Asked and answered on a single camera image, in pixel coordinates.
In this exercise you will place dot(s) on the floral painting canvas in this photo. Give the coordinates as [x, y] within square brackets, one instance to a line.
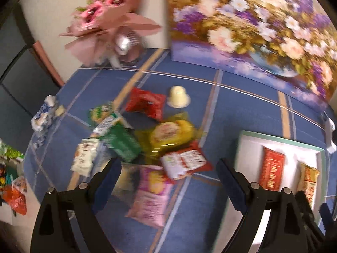
[250, 23]

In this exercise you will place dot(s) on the brown wooden frame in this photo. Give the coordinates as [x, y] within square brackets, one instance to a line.
[47, 63]

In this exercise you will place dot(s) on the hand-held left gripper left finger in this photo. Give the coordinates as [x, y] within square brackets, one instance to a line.
[106, 187]

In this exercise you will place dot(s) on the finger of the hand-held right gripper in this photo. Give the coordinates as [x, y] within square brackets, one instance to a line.
[326, 214]
[308, 216]

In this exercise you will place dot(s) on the blue white torn wrapper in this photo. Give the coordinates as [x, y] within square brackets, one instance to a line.
[43, 116]

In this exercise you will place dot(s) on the cream jelly cup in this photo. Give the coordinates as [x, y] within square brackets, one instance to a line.
[179, 97]

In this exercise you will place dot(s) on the white plastic object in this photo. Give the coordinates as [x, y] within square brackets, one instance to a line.
[329, 134]

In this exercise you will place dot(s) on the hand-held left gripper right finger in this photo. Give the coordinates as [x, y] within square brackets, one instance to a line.
[231, 187]

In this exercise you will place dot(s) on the yellow round cake packet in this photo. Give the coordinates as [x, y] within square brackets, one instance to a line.
[168, 134]

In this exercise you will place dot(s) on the pink snack packet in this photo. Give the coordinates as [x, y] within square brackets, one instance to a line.
[152, 195]

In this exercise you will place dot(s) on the blue plaid tablecloth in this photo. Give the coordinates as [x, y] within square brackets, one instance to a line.
[210, 105]

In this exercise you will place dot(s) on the pink flower bouquet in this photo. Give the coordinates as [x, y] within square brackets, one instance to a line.
[105, 13]

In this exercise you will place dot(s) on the white tray with green rim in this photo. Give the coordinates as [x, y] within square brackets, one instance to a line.
[252, 147]

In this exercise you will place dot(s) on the green plastic bag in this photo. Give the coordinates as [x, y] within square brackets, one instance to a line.
[10, 152]

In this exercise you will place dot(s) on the long red snack packet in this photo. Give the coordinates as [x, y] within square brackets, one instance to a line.
[272, 168]

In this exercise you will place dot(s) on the clear green-edged cookie packet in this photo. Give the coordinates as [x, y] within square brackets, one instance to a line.
[100, 112]

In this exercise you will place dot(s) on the orange yellow snack packet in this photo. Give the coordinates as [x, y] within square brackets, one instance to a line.
[309, 181]

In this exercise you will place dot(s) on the dark cabinet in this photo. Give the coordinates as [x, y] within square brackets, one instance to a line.
[18, 84]

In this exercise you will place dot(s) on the green white snack packet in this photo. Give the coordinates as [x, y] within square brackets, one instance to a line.
[121, 139]

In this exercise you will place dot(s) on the dark gold snack packet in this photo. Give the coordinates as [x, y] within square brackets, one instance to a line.
[129, 175]

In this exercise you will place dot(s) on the red and white snack packet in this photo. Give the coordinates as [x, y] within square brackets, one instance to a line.
[184, 162]

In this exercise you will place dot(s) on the orange plastic bag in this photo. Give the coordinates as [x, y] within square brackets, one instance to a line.
[17, 197]

